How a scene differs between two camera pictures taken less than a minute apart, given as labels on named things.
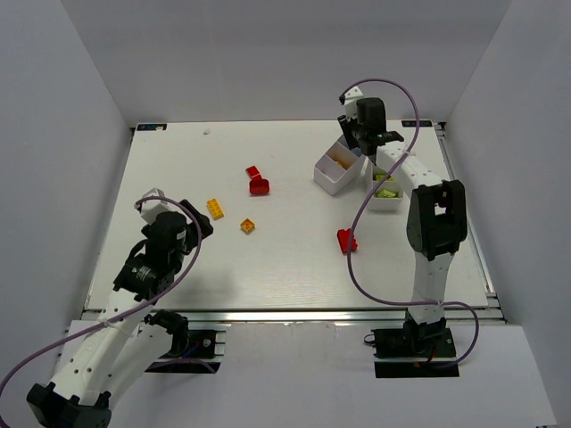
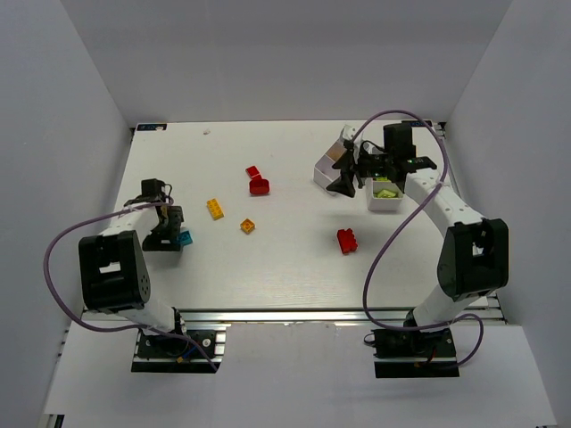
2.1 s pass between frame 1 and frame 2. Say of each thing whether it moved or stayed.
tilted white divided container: stayed
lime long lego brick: stayed
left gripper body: moved
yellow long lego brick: stayed
